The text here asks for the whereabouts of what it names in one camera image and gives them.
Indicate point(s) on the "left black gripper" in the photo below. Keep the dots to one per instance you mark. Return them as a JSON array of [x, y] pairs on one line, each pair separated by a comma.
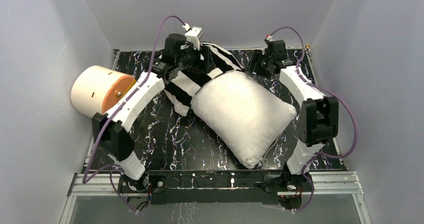
[[193, 59]]

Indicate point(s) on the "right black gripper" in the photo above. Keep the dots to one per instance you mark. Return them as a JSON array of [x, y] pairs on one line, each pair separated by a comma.
[[265, 55]]

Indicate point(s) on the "black white striped pillowcase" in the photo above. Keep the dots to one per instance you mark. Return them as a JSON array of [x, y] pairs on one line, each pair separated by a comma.
[[182, 89]]

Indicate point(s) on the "white pillow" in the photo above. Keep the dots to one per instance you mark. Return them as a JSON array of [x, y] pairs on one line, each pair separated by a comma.
[[244, 114]]

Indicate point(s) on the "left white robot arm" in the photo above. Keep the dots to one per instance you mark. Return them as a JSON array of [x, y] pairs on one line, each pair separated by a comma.
[[111, 129]]

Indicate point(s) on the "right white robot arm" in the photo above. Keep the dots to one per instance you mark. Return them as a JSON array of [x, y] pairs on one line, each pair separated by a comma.
[[318, 117]]

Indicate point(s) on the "white orange cylinder roll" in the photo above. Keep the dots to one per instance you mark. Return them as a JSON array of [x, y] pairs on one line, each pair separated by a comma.
[[98, 88]]

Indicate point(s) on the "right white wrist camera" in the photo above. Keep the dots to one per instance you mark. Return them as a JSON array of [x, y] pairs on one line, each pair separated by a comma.
[[270, 42]]

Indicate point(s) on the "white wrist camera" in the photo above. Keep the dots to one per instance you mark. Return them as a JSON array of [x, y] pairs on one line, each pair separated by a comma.
[[193, 34], [270, 42]]

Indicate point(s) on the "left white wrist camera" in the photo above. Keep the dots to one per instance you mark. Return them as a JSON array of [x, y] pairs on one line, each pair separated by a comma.
[[193, 34]]

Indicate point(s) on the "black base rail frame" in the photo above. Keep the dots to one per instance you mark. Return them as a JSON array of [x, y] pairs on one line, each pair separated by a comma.
[[273, 187]]

